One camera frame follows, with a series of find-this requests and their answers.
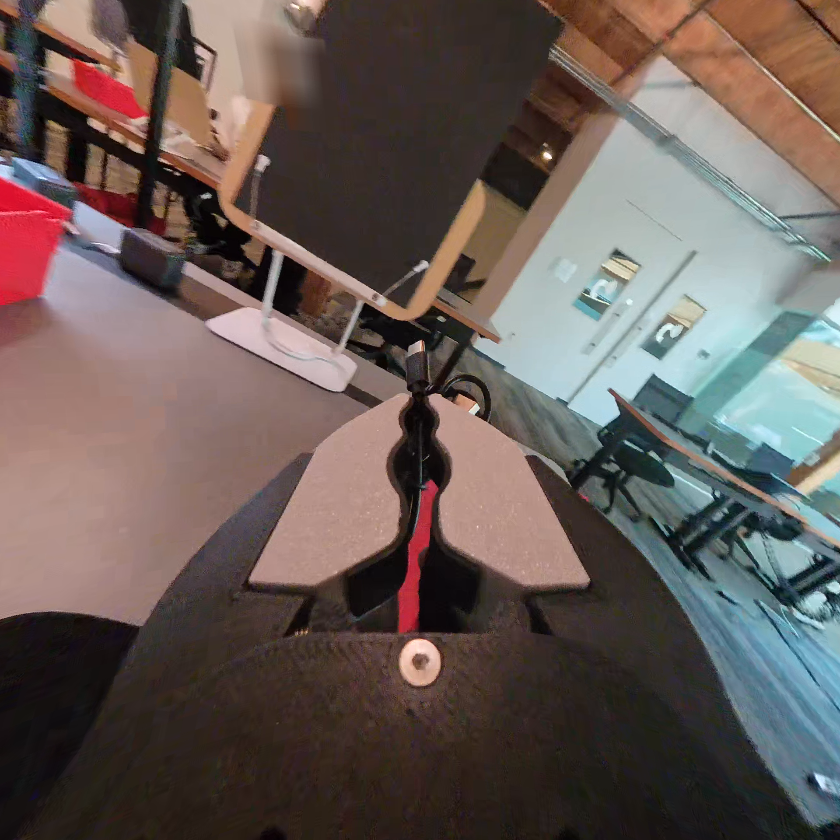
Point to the black shelving rack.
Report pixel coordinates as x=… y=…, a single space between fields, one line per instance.
x=161 y=98

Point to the metal ceiling conduit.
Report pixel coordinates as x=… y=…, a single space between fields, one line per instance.
x=682 y=151

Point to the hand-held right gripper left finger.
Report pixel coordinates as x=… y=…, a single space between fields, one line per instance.
x=328 y=518

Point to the black office chair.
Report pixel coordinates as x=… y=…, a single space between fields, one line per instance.
x=623 y=469

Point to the grey-blue box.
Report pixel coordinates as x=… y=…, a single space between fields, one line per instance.
x=46 y=180

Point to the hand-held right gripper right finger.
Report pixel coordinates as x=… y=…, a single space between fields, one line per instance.
x=505 y=525

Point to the dark grey box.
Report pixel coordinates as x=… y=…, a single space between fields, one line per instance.
x=151 y=259

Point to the white wall notice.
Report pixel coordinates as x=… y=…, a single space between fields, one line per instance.
x=565 y=270

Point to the black screen with wooden frame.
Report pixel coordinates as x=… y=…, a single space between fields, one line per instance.
x=394 y=131

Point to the framed wall picture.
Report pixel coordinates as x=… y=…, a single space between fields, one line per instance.
x=607 y=285
x=674 y=328

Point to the white screen stand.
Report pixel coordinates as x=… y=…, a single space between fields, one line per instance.
x=275 y=341

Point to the glass partition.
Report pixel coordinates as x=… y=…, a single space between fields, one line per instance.
x=781 y=387

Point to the red plastic bin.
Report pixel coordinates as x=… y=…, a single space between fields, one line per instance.
x=105 y=88
x=23 y=249

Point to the wooden office desk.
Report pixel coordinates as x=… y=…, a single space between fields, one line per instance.
x=469 y=321
x=689 y=453

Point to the cardboard sheet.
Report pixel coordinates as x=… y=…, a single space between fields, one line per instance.
x=180 y=111

